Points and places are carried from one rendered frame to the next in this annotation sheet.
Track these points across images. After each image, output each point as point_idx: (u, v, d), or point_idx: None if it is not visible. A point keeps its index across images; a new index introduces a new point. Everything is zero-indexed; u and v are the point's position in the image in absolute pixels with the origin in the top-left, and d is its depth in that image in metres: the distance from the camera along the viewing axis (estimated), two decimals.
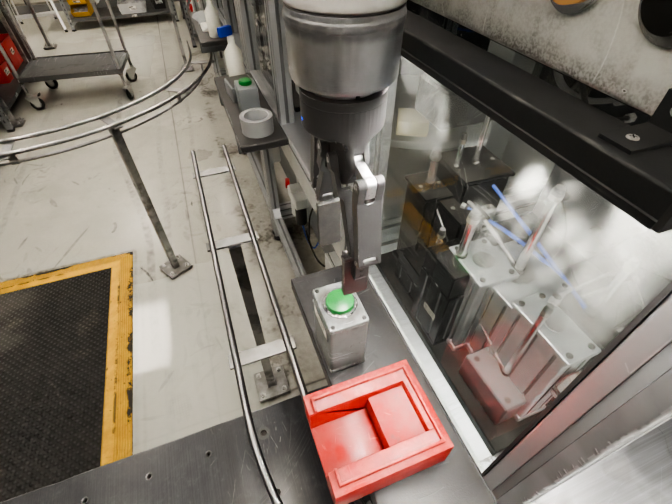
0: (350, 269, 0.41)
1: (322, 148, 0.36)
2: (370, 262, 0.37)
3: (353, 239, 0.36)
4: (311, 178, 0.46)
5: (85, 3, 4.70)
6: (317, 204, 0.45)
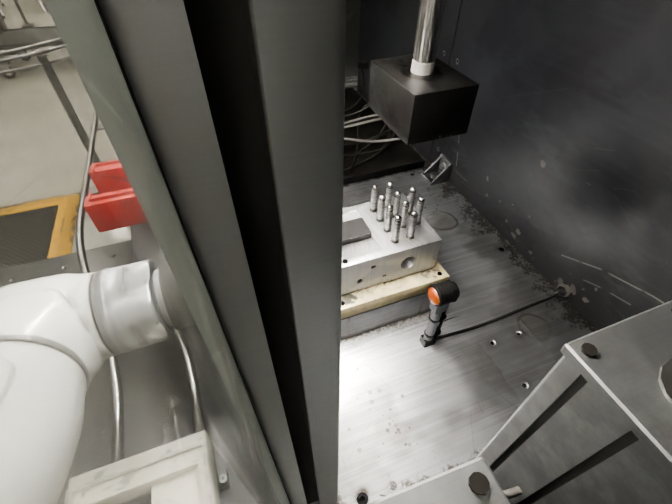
0: None
1: None
2: None
3: None
4: None
5: None
6: None
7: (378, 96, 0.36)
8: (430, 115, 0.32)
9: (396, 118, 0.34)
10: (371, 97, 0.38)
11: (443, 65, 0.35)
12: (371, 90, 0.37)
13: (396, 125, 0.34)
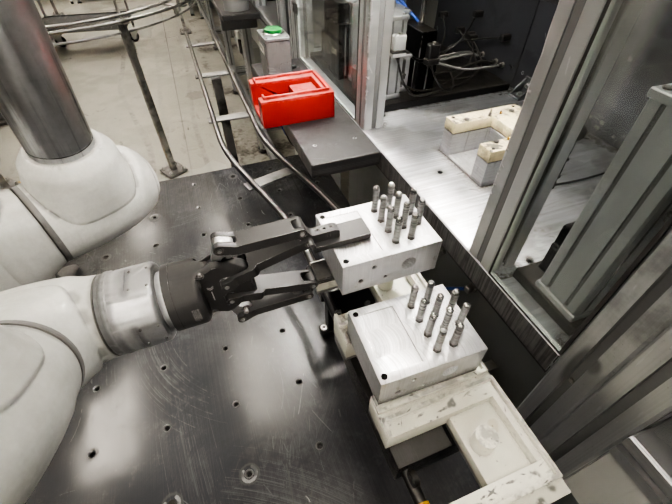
0: None
1: None
2: (305, 292, 0.49)
3: None
4: (289, 220, 0.42)
5: None
6: None
7: None
8: None
9: None
10: None
11: None
12: None
13: None
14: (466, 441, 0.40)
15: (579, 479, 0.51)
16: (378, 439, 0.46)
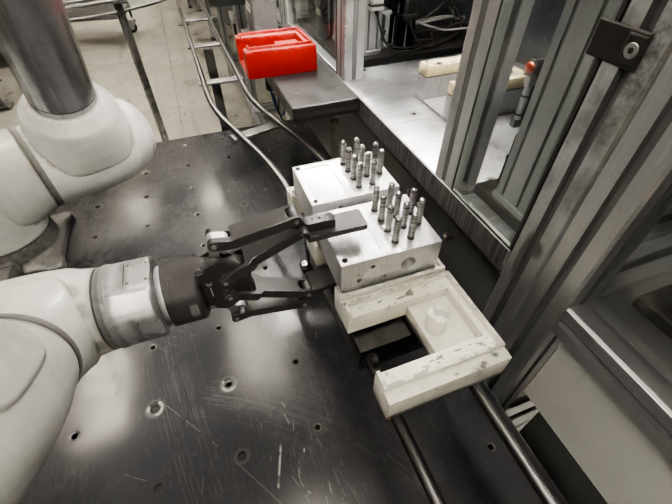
0: (326, 275, 0.49)
1: None
2: (301, 301, 0.50)
3: None
4: (283, 209, 0.40)
5: None
6: None
7: None
8: None
9: None
10: None
11: None
12: None
13: None
14: (421, 324, 0.43)
15: (536, 383, 0.54)
16: (345, 338, 0.50)
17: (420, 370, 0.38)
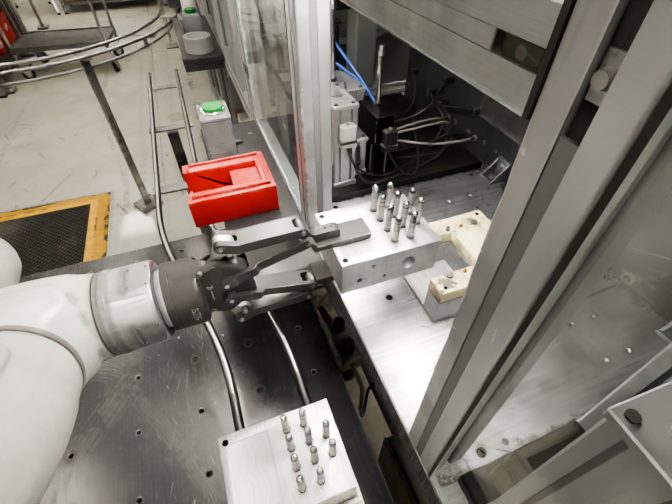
0: None
1: None
2: (304, 293, 0.49)
3: None
4: (290, 220, 0.41)
5: None
6: None
7: (494, 108, 0.42)
8: None
9: (517, 127, 0.40)
10: (484, 108, 0.44)
11: None
12: (486, 102, 0.43)
13: (515, 133, 0.40)
14: None
15: None
16: None
17: None
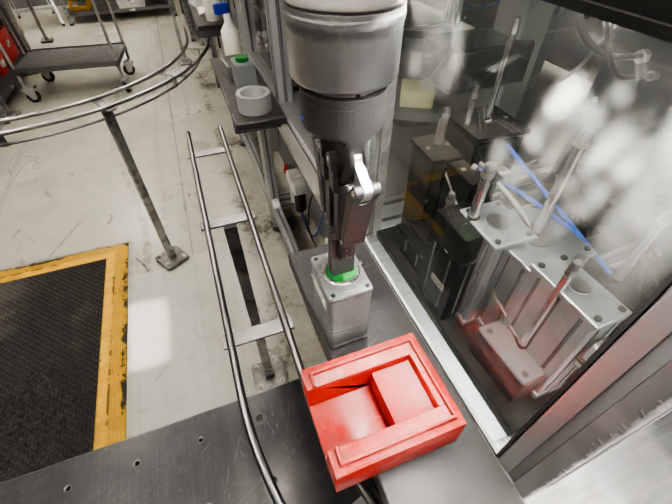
0: (337, 250, 0.45)
1: (322, 145, 0.36)
2: (354, 241, 0.40)
3: (342, 224, 0.39)
4: (321, 202, 0.44)
5: None
6: (328, 230, 0.43)
7: None
8: None
9: None
10: None
11: None
12: None
13: None
14: None
15: None
16: None
17: None
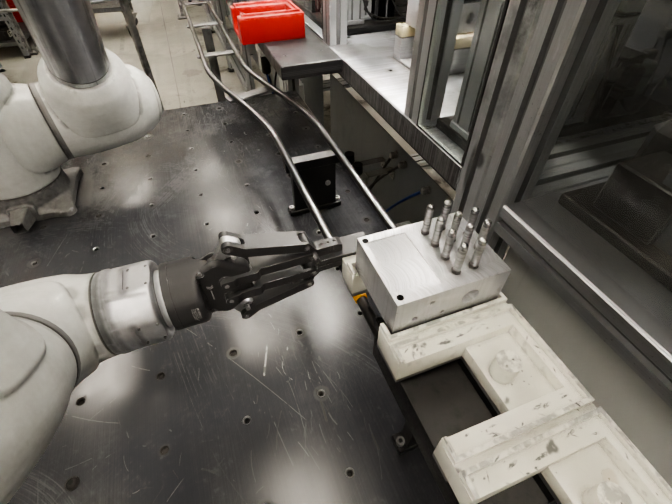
0: None
1: None
2: (305, 280, 0.47)
3: None
4: (294, 233, 0.43)
5: None
6: None
7: None
8: None
9: None
10: None
11: None
12: None
13: None
14: (577, 502, 0.29)
15: None
16: (440, 488, 0.35)
17: None
